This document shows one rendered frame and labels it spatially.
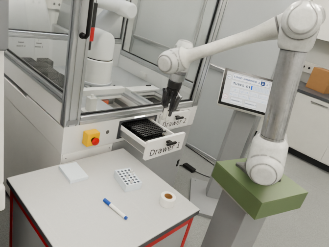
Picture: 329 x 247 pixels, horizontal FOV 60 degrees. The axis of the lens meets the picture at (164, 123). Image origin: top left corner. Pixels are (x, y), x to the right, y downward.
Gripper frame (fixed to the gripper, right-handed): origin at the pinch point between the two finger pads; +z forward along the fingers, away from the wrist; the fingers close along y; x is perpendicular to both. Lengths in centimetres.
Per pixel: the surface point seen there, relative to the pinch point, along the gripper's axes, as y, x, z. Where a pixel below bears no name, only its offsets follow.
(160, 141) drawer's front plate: -10.8, 12.1, 9.0
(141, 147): -5.4, 19.5, 14.0
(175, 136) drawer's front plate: -10.8, 0.9, 8.0
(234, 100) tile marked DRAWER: 3, -79, 0
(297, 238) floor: -75, -124, 99
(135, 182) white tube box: -20.3, 34.0, 20.5
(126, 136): 7.8, 19.5, 14.4
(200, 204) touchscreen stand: -2, -75, 97
